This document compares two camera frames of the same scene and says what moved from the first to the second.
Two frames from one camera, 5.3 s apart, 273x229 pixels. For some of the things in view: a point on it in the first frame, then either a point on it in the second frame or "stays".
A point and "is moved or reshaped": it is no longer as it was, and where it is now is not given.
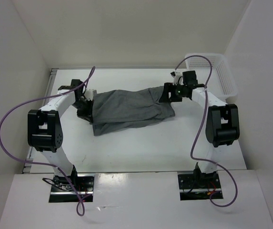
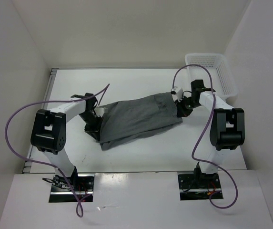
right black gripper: (168, 87) to (182, 111)
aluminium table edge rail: (26, 169) stays
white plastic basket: (220, 82) stays
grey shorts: (116, 109) is moved or reshaped
